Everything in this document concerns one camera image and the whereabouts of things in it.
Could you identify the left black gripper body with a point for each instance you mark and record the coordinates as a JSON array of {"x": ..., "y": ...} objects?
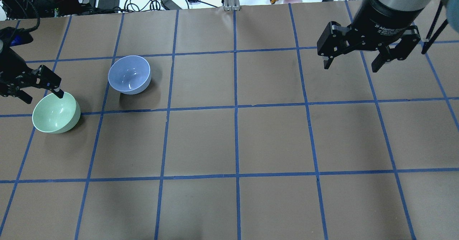
[{"x": 10, "y": 66}]

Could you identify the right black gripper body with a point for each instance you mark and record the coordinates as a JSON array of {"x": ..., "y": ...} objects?
[{"x": 381, "y": 22}]

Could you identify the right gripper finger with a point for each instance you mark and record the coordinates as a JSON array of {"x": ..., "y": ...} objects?
[
  {"x": 401, "y": 51},
  {"x": 331, "y": 42}
]

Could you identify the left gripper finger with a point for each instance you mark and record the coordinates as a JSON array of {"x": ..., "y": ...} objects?
[
  {"x": 18, "y": 93},
  {"x": 47, "y": 79}
]

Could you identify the green bowl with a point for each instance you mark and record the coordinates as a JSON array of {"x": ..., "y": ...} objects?
[{"x": 56, "y": 115}]

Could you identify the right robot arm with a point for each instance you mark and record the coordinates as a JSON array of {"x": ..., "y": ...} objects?
[{"x": 419, "y": 5}]

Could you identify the blue bowl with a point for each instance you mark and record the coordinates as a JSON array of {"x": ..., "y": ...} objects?
[{"x": 130, "y": 75}]

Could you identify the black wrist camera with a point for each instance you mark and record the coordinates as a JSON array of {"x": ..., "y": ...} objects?
[{"x": 11, "y": 37}]

